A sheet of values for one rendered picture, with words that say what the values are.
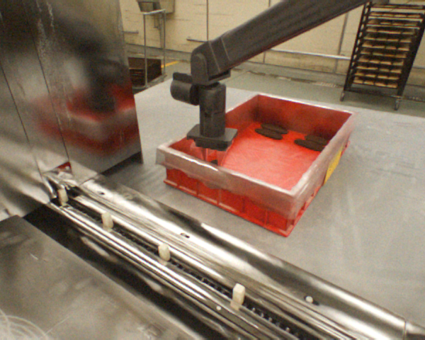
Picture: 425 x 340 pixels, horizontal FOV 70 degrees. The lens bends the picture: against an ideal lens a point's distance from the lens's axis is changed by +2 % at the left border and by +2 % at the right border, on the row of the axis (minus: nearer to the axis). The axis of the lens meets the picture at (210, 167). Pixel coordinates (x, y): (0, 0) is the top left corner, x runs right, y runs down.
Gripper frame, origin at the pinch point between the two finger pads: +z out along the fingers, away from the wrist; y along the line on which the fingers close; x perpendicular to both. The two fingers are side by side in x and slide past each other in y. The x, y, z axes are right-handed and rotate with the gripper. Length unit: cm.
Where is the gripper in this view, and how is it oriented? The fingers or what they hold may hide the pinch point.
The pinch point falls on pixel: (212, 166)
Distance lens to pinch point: 71.9
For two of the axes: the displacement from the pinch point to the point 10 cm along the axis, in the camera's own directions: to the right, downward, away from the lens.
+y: -9.4, -1.8, 2.9
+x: -3.4, 5.0, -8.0
